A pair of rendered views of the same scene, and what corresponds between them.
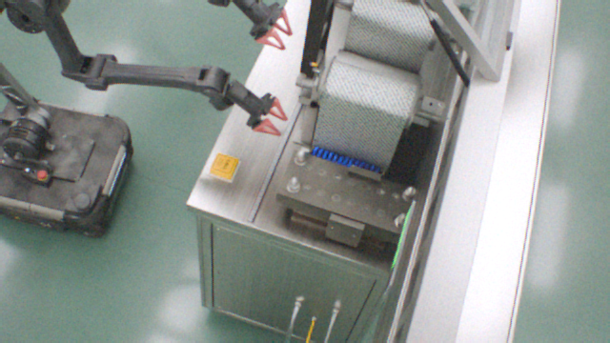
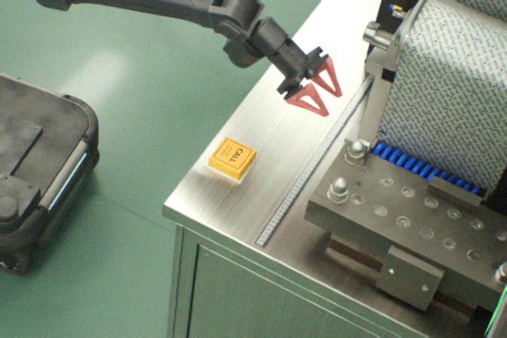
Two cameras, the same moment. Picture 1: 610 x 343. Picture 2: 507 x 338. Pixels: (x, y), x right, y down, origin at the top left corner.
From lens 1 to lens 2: 0.33 m
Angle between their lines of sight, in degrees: 9
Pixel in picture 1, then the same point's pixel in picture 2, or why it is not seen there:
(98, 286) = not seen: outside the picture
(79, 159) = (13, 150)
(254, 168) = (278, 168)
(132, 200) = (84, 230)
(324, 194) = (385, 214)
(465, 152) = not seen: outside the picture
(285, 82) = (345, 56)
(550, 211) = not seen: outside the picture
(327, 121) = (405, 98)
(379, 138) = (487, 134)
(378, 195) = (473, 229)
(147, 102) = (131, 95)
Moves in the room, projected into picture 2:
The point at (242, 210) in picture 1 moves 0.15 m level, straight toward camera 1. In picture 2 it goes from (250, 226) to (235, 293)
